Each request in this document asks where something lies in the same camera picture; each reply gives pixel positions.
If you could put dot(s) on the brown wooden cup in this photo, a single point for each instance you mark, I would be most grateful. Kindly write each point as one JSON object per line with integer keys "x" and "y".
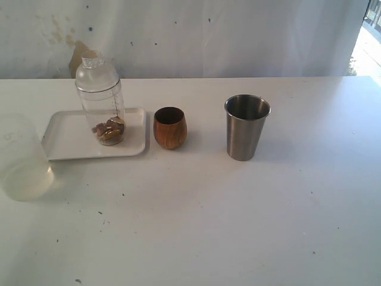
{"x": 170, "y": 128}

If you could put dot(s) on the stainless steel cup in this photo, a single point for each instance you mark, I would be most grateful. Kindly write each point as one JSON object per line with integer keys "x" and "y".
{"x": 245, "y": 118}

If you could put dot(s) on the pile of wooden blocks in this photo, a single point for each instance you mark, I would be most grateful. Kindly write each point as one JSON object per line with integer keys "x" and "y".
{"x": 111, "y": 132}

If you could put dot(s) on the clear plastic shaker cup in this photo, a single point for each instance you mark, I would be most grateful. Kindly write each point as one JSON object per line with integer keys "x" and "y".
{"x": 100, "y": 106}

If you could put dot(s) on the clear plastic dome lid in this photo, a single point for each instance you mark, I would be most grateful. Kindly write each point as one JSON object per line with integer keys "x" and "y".
{"x": 95, "y": 73}

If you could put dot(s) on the white rectangular tray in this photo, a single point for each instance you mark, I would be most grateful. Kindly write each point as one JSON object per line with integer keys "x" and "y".
{"x": 68, "y": 137}

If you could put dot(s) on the frosted translucent plastic cup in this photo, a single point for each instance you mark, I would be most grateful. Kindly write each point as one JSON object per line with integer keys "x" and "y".
{"x": 26, "y": 172}

